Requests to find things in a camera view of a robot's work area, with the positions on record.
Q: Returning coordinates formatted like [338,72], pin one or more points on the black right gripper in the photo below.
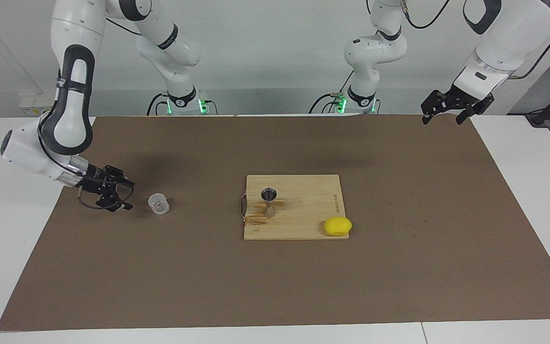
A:
[94,180]

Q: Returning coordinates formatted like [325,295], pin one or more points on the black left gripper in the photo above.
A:
[468,102]

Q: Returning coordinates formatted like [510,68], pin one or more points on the small clear glass cup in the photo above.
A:
[159,204]

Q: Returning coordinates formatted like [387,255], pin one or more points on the steel cocktail jigger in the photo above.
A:
[269,203]

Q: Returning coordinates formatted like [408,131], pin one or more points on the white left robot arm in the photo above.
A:
[509,33]

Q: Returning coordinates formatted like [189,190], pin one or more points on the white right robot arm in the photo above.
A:
[72,110]

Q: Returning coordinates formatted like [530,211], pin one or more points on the brown table mat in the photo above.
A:
[160,277]

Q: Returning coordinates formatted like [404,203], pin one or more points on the white power strip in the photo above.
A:
[34,105]

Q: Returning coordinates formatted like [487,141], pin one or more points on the yellow lemon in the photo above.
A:
[337,226]

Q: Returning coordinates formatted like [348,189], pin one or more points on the wooden cutting board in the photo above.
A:
[303,205]

